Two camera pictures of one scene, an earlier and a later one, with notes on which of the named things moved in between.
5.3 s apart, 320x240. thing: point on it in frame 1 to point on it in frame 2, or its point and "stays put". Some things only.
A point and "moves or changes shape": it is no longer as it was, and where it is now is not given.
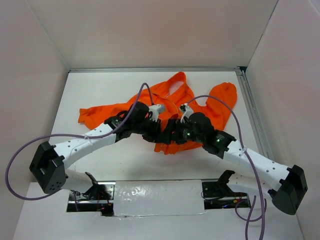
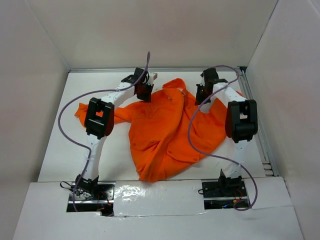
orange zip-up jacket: x=171 y=99 moves or changes shape
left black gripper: x=155 y=130 to x=146 y=97
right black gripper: x=166 y=134 to x=199 y=97
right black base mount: x=218 y=194 stays put
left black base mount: x=99 y=198 stays put
